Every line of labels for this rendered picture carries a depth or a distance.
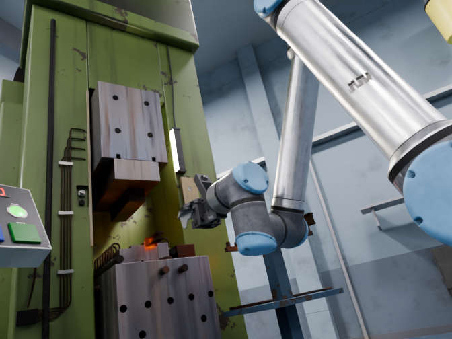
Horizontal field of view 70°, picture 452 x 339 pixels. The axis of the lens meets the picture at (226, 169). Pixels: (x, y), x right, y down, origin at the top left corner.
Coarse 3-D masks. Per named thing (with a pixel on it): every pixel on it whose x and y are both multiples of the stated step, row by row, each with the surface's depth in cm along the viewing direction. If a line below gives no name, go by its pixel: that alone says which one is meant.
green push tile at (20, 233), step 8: (8, 224) 93; (16, 224) 94; (24, 224) 96; (16, 232) 92; (24, 232) 94; (32, 232) 96; (16, 240) 89; (24, 240) 91; (32, 240) 93; (40, 240) 95
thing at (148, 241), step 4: (156, 232) 122; (160, 232) 123; (152, 236) 125; (156, 236) 124; (160, 236) 122; (148, 240) 128; (152, 240) 127; (156, 240) 122; (160, 240) 123; (148, 244) 127; (152, 244) 127; (156, 244) 129
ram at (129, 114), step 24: (96, 96) 150; (120, 96) 153; (144, 96) 160; (96, 120) 147; (120, 120) 147; (144, 120) 154; (96, 144) 144; (120, 144) 142; (144, 144) 148; (96, 168) 143
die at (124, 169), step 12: (108, 168) 143; (120, 168) 137; (132, 168) 140; (144, 168) 143; (156, 168) 146; (108, 180) 142; (120, 180) 136; (132, 180) 138; (144, 180) 141; (156, 180) 144; (96, 192) 159; (108, 192) 146; (120, 192) 148; (96, 204) 157; (108, 204) 159
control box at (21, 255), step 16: (0, 192) 101; (16, 192) 106; (0, 208) 96; (32, 208) 105; (0, 224) 91; (32, 224) 99; (48, 240) 99; (0, 256) 87; (16, 256) 90; (32, 256) 94
